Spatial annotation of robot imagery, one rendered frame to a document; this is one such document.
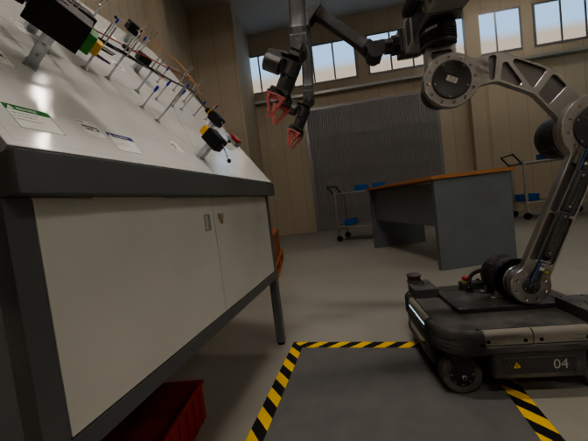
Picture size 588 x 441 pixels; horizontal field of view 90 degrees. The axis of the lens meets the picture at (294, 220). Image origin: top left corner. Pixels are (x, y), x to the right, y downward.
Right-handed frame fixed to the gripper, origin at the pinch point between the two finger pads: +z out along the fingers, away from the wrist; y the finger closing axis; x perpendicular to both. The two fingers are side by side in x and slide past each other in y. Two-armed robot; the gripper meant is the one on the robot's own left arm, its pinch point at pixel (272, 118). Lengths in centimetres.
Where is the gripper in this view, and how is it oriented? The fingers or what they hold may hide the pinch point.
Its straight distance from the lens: 108.9
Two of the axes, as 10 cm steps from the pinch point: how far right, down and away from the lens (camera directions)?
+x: 9.2, 3.9, -0.8
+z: -3.8, 9.2, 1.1
